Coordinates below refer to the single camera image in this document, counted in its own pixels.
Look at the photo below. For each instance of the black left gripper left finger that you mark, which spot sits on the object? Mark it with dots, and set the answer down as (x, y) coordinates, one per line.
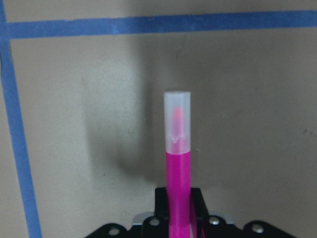
(160, 218)

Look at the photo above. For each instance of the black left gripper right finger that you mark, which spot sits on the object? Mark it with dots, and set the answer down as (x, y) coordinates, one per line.
(198, 208)

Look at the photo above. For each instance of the pink highlighter pen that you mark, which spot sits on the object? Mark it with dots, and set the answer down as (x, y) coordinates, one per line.
(177, 121)

